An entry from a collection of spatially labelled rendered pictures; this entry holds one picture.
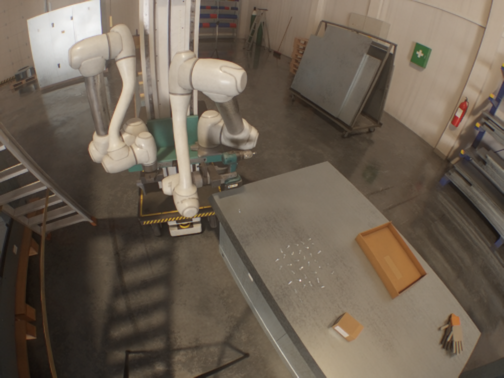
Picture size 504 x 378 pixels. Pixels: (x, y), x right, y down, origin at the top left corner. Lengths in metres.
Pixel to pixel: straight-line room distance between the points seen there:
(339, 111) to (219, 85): 3.00
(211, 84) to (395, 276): 1.32
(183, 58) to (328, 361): 1.36
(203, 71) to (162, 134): 0.82
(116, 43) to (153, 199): 1.21
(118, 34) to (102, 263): 1.65
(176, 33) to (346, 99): 2.82
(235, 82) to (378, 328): 1.25
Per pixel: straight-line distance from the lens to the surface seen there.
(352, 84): 3.72
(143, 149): 1.19
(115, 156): 1.17
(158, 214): 1.80
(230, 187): 1.33
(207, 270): 1.86
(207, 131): 1.47
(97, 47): 1.17
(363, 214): 1.61
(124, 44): 1.20
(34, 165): 1.52
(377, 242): 1.50
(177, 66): 0.98
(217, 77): 0.89
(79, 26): 7.02
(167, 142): 1.68
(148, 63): 1.50
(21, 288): 2.24
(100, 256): 2.14
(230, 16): 11.48
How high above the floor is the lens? 1.67
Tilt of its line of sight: 44 degrees down
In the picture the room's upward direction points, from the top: 9 degrees clockwise
